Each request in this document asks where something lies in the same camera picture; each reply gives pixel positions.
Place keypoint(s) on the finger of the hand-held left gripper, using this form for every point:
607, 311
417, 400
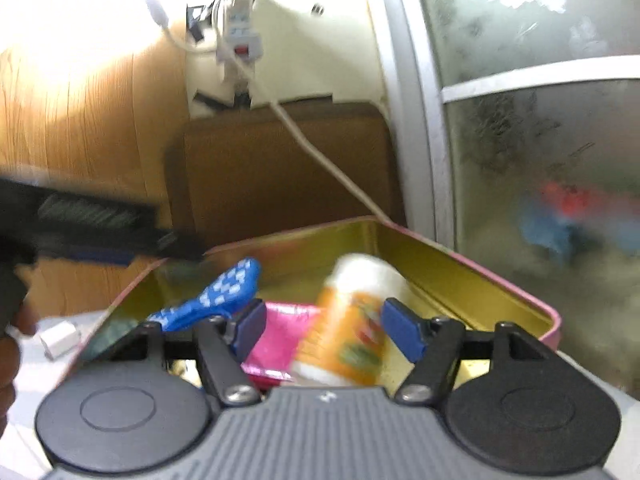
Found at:
177, 246
100, 256

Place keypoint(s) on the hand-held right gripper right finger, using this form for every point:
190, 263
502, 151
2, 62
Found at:
400, 330

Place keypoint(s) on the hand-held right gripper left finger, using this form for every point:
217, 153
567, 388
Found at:
250, 329

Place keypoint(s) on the blue white patterned packet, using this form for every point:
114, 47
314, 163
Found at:
220, 292

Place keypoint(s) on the white bottle with orange label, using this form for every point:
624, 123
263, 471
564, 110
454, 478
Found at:
350, 310

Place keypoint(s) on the pink tin box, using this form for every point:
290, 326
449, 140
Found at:
425, 260

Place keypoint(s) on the person's left hand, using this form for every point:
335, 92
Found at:
9, 360

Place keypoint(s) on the pink packet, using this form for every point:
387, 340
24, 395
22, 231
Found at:
285, 335

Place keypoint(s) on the white charger cube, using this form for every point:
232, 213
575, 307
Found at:
60, 340

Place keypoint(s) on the brown chair back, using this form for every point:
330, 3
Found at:
275, 175

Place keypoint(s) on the red and blue object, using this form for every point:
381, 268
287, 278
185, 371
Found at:
555, 220

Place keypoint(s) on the white power strip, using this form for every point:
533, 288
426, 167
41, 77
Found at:
240, 25

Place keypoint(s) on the white window frame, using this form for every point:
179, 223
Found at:
415, 110

